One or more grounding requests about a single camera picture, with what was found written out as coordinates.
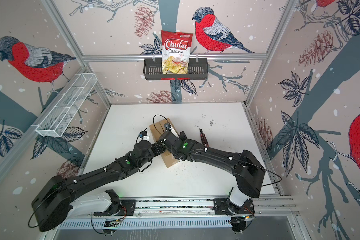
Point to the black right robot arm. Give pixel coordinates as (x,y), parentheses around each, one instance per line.
(245,167)

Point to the red black utility knife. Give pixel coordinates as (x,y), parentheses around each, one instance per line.
(203,138)

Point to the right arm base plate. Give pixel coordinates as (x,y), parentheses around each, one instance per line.
(225,207)

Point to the Chuba cassava chips bag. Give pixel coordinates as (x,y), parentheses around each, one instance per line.
(176,50)

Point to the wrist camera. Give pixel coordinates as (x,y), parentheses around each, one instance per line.
(167,126)
(143,135)

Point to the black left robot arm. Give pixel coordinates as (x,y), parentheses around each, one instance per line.
(53,203)

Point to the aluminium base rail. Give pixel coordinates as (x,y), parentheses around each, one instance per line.
(266,205)

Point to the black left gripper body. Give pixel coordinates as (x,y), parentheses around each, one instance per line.
(150,157)

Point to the black wire wall basket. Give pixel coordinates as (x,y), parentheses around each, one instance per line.
(194,69)

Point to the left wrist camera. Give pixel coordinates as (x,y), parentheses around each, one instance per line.
(143,135)

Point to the white wire mesh shelf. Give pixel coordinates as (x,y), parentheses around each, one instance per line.
(60,116)

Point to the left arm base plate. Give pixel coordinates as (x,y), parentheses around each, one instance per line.
(121,208)

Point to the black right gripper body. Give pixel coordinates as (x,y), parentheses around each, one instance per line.
(182,139)

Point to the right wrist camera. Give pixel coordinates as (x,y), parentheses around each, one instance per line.
(167,126)

